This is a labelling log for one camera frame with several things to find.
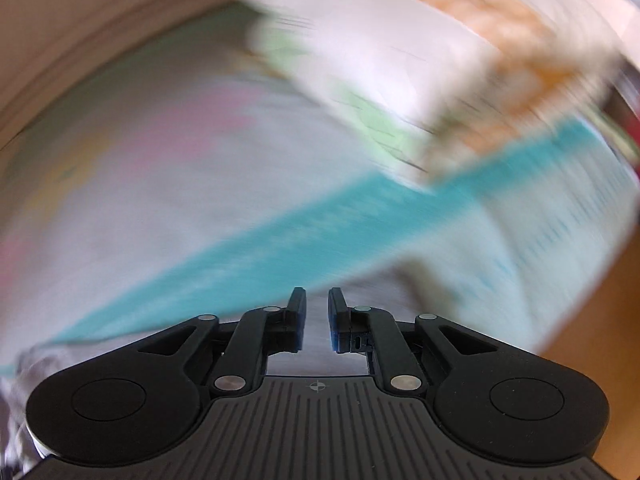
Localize grey knit pants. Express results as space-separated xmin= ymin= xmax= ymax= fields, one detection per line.
xmin=264 ymin=278 xmax=432 ymax=377

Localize pastel floral bed blanket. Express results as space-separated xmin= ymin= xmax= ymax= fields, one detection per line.
xmin=1 ymin=6 xmax=639 ymax=479

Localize white floral folded quilt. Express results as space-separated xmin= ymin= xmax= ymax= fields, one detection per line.
xmin=240 ymin=0 xmax=623 ymax=184

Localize cream wooden bed frame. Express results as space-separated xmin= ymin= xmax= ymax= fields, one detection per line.
xmin=1 ymin=0 xmax=228 ymax=144

